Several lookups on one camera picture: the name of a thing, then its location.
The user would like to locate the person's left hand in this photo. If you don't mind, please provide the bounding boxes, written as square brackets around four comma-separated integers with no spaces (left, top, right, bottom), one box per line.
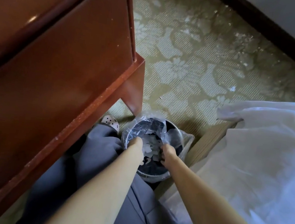
[125,136,146,156]

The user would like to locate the person's right hand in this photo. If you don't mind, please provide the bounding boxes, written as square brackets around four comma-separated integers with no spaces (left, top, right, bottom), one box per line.
[159,143,180,164]

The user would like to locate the clear plastic bin liner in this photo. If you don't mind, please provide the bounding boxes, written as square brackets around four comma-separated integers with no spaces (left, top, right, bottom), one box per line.
[118,108,198,180]

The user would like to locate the person's left forearm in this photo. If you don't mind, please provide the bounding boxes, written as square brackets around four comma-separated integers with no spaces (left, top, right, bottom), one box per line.
[41,141,145,224]

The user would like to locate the person's right forearm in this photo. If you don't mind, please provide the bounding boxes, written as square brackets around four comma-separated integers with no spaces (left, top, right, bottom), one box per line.
[157,158,277,224]

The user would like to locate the crumpled white tissue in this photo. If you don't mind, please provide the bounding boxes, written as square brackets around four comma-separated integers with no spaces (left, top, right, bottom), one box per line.
[141,139,165,161]

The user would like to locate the black round trash bin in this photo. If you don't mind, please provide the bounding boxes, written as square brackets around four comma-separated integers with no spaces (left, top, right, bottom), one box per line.
[117,114,188,180]

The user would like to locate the pink perforated clog shoe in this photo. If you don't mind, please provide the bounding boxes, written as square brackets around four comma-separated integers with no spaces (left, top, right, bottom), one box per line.
[100,114,121,133]

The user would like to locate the light wooden bed base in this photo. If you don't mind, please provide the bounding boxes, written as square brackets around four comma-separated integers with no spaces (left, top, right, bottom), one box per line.
[154,113,239,200]

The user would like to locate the grey trousers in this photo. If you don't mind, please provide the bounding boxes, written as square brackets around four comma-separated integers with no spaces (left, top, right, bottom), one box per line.
[21,116,214,224]

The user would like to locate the white bed sheet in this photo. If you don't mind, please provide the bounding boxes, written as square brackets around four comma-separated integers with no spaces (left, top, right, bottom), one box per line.
[156,88,295,224]

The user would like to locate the reddish brown wooden nightstand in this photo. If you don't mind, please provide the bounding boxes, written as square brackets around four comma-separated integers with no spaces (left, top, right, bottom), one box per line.
[0,0,154,224]

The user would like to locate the dark wooden baseboard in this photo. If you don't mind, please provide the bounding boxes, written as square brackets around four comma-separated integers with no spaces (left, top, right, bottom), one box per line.
[199,0,295,70]

